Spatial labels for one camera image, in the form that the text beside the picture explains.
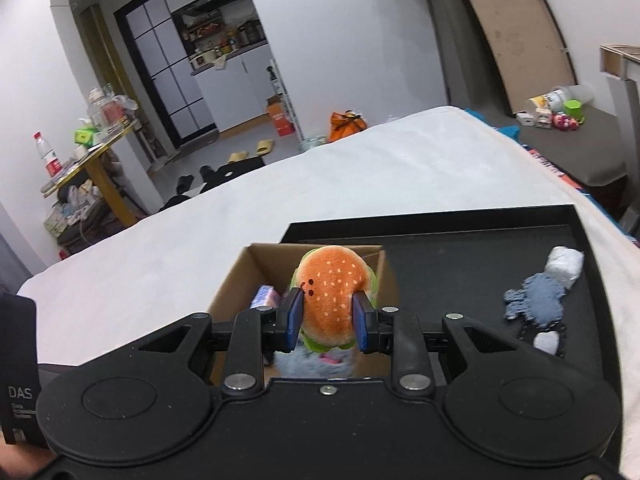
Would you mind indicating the black glass panel door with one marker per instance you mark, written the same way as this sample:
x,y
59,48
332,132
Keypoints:
x,y
167,65

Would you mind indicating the yellow slipper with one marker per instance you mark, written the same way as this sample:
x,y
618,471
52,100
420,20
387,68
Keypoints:
x,y
265,147
237,156

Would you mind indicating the grey plush toy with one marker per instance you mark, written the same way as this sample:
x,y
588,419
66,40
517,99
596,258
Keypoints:
x,y
305,365

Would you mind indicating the white narrow rack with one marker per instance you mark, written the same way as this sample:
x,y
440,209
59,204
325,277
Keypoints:
x,y
287,100

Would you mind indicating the dark grey padded bench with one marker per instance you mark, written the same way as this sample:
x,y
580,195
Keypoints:
x,y
575,155

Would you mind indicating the orange cardboard box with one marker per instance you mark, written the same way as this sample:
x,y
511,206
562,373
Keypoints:
x,y
281,117

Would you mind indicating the green cup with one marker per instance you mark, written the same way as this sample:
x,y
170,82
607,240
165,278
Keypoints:
x,y
574,109

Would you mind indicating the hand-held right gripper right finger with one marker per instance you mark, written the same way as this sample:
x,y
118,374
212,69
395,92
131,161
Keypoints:
x,y
362,322

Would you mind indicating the black shoe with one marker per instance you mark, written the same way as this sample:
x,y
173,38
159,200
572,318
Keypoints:
x,y
185,183
206,172

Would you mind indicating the brown cardboard box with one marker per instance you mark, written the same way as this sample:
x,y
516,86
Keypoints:
x,y
235,285

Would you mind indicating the white kitchen base cabinet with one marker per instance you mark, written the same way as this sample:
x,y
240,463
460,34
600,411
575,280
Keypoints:
x,y
235,85

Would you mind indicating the burger plush toy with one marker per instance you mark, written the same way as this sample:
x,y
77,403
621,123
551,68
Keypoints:
x,y
330,290

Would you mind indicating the black backpack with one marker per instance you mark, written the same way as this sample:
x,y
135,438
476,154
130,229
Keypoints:
x,y
232,172

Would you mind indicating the brown board with black frame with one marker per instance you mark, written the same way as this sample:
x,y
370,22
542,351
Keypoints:
x,y
520,45

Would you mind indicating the upright bottle with red label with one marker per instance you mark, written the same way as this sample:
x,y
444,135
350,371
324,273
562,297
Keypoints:
x,y
47,155

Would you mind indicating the yellow side table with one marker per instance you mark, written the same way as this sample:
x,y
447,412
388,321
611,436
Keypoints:
x,y
107,190

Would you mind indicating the orange bag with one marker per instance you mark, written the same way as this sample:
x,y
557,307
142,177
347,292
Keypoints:
x,y
347,127

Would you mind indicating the green tissue box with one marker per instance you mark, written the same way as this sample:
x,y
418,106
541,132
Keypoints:
x,y
86,136

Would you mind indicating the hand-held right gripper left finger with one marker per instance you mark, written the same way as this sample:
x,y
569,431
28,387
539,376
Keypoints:
x,y
295,320

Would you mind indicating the small white box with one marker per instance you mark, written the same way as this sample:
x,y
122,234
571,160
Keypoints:
x,y
525,120

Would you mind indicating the black plastic tray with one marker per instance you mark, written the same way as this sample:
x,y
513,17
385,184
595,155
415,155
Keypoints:
x,y
450,270

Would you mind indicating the grey blue fuzzy toy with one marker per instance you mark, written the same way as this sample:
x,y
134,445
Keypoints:
x,y
537,300

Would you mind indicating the white and yellow canister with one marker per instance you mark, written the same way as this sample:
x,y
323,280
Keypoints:
x,y
547,101

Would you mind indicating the white crumpled plastic bag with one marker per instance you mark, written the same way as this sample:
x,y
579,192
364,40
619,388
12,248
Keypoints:
x,y
565,264

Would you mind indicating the purple tissue pack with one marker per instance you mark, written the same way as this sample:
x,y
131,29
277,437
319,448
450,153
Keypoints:
x,y
264,296

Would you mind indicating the red toy figures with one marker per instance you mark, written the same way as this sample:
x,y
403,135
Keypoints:
x,y
562,122

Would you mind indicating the person's left forearm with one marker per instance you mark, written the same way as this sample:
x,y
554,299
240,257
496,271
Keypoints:
x,y
22,462

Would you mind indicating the clear glass jar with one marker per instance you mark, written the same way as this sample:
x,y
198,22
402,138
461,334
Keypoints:
x,y
101,107

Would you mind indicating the white desk with black mat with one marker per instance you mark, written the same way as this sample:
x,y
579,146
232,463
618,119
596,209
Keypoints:
x,y
625,60

